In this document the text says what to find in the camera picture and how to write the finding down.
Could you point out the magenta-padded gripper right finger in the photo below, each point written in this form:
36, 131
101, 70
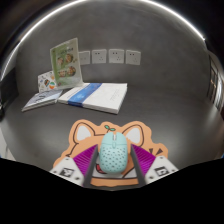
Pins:
146, 163

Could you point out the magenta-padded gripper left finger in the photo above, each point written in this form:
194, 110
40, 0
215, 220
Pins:
83, 163

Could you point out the mint green computer mouse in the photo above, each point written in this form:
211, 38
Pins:
113, 155

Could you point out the orange cat-shaped mouse pad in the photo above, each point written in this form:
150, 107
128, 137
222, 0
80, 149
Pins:
83, 133

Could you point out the white book with blue band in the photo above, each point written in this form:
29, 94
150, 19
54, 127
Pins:
100, 96

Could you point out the grey striped book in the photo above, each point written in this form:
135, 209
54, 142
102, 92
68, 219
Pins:
41, 99

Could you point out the white card with colourful stickers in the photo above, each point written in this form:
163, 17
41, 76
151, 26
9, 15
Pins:
46, 81

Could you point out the green menu sign stand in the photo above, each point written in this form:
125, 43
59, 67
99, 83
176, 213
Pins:
66, 63

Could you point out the row of white wall sockets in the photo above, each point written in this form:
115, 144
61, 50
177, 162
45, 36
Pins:
116, 56

